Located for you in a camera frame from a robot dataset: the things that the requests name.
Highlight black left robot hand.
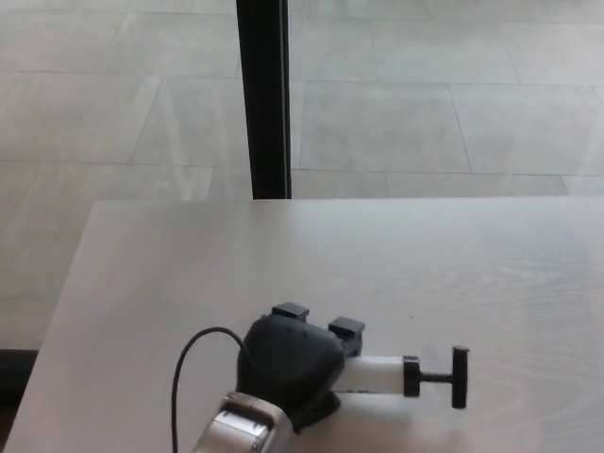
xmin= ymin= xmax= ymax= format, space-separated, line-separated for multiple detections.
xmin=235 ymin=301 xmax=367 ymax=436

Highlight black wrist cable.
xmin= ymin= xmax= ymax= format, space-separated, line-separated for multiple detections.
xmin=171 ymin=327 xmax=255 ymax=453

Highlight white air pump black handle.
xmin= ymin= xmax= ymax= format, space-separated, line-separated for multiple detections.
xmin=329 ymin=345 xmax=471 ymax=411

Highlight black vertical frame post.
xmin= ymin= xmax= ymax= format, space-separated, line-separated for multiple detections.
xmin=234 ymin=0 xmax=294 ymax=201

